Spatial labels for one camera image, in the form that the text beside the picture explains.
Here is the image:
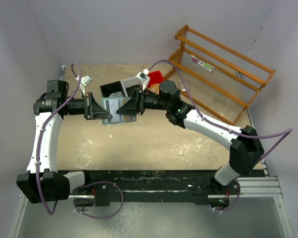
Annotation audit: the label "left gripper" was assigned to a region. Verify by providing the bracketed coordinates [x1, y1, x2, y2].
[64, 92, 112, 120]

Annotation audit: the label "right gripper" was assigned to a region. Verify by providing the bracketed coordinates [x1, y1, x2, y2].
[117, 87, 170, 116]

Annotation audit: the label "green card holder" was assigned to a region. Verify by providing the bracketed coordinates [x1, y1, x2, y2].
[101, 97, 137, 125]

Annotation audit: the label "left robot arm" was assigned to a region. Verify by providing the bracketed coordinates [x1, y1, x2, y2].
[16, 80, 112, 204]

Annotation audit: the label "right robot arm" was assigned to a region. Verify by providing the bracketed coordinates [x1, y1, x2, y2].
[117, 81, 264, 194]

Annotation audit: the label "white cards in black bin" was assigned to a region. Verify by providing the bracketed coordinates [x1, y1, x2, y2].
[110, 91, 125, 97]

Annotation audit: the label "orange cards in red bin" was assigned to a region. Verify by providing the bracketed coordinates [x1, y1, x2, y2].
[149, 84, 159, 94]

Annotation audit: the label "black bin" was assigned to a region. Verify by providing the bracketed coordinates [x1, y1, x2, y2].
[100, 81, 123, 98]

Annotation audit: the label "white bin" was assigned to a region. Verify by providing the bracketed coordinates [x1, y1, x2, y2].
[120, 76, 141, 97]

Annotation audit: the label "red bin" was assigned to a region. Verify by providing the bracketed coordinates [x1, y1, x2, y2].
[148, 70, 164, 88]

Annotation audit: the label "pink marker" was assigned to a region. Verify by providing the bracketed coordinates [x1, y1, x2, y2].
[191, 57, 213, 73]

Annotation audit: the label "green marker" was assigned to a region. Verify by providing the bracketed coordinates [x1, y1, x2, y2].
[191, 55, 214, 70]

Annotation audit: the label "wooden rack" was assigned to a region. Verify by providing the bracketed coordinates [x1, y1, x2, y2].
[164, 25, 276, 125]

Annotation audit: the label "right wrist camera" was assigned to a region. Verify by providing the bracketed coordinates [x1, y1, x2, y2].
[136, 68, 150, 91]

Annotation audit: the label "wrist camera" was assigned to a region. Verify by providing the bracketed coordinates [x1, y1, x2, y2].
[80, 75, 92, 87]
[136, 68, 150, 91]

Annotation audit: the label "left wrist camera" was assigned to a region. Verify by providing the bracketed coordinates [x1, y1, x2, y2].
[80, 75, 92, 87]

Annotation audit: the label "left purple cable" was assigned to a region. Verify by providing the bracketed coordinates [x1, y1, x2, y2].
[36, 62, 82, 215]

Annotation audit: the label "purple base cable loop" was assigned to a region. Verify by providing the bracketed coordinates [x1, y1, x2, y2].
[73, 181, 125, 219]

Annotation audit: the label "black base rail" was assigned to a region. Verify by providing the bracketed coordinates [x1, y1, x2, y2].
[73, 170, 240, 207]

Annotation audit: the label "aluminium frame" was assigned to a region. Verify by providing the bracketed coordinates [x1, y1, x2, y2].
[8, 176, 293, 238]

